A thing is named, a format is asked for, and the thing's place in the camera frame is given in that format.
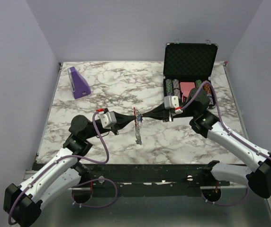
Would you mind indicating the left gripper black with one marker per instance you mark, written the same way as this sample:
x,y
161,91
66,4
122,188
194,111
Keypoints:
x,y
121,121

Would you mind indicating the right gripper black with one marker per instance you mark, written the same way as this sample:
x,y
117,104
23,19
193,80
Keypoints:
x,y
160,113

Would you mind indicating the key with blue label tag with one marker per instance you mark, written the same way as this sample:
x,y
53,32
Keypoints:
x,y
139,118

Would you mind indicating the red handled metal key holder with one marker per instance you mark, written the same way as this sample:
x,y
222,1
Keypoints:
x,y
137,127

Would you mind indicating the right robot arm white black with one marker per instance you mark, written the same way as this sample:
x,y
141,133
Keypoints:
x,y
257,172

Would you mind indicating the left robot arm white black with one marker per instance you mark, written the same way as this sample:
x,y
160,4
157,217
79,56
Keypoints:
x,y
24,202

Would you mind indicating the green purple chip stack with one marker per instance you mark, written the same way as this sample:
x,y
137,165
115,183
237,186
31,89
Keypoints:
x,y
168,87

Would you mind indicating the pink playing card deck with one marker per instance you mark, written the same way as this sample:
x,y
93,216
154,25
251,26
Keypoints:
x,y
186,87

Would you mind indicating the orange chip stack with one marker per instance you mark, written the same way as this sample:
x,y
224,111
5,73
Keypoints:
x,y
208,90

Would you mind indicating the black poker chip case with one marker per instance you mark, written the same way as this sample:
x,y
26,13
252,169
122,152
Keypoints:
x,y
188,62

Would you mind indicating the purple plastic object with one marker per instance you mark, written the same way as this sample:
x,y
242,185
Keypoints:
x,y
79,86

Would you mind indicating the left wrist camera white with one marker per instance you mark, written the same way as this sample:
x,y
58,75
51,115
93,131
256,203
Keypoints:
x,y
108,119

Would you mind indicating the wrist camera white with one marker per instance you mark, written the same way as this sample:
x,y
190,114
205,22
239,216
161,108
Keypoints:
x,y
172,103
108,119

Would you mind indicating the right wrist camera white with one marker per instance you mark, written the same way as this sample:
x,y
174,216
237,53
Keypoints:
x,y
172,103

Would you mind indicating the black mounting base plate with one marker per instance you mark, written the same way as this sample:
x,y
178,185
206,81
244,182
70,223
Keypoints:
x,y
131,180

